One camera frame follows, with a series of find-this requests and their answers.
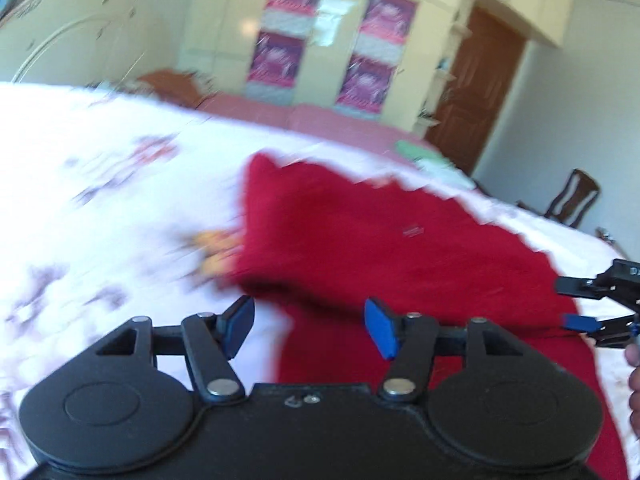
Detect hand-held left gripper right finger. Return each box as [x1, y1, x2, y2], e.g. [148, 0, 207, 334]
[364, 298, 533, 404]

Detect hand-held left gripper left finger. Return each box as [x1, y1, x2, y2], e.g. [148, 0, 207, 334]
[95, 295, 255, 404]

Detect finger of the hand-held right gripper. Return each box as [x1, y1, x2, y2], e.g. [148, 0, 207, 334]
[562, 312, 640, 349]
[555, 276, 607, 299]

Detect red knit sweater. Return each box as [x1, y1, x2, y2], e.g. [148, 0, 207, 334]
[235, 152, 628, 480]

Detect person's right hand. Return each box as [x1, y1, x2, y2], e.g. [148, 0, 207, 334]
[625, 345, 640, 442]

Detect dark wooden chair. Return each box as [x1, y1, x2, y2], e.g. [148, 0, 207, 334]
[517, 169, 601, 228]

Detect white folded cloth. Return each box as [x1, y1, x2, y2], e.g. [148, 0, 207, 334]
[415, 157, 476, 191]

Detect white floral bedsheet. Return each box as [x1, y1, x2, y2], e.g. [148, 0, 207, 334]
[0, 82, 640, 480]

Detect green folded cloth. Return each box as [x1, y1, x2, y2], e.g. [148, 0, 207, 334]
[395, 140, 441, 163]

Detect pink checked bedsheet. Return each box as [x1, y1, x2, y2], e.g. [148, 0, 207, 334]
[195, 92, 441, 153]

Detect brown wooden door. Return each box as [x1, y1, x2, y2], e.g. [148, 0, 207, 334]
[425, 7, 526, 176]

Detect cream corner shelf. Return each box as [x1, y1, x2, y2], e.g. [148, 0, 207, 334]
[419, 65, 457, 130]

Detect orange striped pillow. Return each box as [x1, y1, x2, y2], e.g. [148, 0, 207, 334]
[137, 69, 216, 108]

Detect cream wardrobe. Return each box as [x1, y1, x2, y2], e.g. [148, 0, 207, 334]
[180, 0, 573, 136]

